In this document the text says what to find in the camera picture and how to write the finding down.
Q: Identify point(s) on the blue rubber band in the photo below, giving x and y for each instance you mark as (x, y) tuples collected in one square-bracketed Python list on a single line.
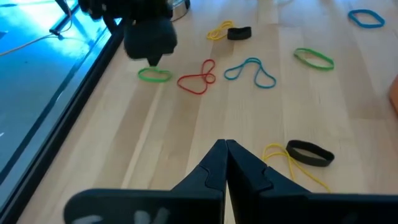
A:
[(350, 16), (252, 59)]

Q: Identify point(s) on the yellow rubber band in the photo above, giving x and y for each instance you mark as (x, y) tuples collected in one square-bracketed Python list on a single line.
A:
[(291, 165), (213, 36)]

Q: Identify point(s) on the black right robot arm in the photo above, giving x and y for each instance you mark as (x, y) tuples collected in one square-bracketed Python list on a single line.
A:
[(124, 7)]

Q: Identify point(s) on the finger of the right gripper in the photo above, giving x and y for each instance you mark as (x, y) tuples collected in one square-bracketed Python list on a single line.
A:
[(138, 46), (166, 46)]

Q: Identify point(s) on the orange plastic bin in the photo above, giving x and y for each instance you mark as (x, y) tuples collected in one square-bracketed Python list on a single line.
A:
[(395, 96)]

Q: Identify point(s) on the white shade chrome base lamp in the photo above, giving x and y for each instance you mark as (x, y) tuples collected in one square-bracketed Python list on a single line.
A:
[(182, 9)]

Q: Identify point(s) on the red rubber band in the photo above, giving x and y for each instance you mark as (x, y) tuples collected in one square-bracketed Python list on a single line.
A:
[(206, 75)]

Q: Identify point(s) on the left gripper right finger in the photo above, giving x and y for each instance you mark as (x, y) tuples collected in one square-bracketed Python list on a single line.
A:
[(280, 208)]

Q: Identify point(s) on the black desk foot bar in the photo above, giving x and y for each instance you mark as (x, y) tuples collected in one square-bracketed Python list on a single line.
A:
[(65, 9)]

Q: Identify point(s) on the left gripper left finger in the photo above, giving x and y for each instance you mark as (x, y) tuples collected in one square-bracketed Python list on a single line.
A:
[(186, 205)]

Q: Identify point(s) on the green rubber band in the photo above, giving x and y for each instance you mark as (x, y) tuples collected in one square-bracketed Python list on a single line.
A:
[(155, 80), (331, 66)]

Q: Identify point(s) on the wide black rubber band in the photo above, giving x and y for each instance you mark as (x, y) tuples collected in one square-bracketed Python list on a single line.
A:
[(311, 162), (239, 34)]

